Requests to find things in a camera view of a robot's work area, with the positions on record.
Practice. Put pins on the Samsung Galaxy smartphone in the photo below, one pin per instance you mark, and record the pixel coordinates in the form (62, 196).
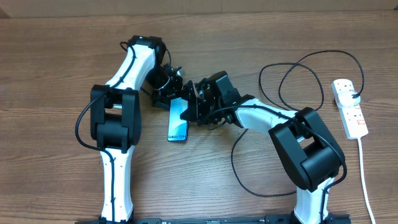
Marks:
(178, 128)

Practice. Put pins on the white charger plug adapter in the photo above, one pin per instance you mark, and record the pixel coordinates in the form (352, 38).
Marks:
(348, 99)

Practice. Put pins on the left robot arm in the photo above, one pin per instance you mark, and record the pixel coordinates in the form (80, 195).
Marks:
(115, 118)

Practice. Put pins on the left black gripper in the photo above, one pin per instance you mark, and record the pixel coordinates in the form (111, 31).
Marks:
(175, 91)

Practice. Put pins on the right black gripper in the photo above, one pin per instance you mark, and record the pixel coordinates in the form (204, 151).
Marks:
(197, 111)

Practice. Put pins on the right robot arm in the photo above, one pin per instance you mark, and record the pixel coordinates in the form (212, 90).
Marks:
(309, 153)

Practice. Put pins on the white power strip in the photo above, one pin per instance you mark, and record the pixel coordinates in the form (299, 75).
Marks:
(351, 117)

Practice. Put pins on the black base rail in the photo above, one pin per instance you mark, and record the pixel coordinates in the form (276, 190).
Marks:
(217, 221)

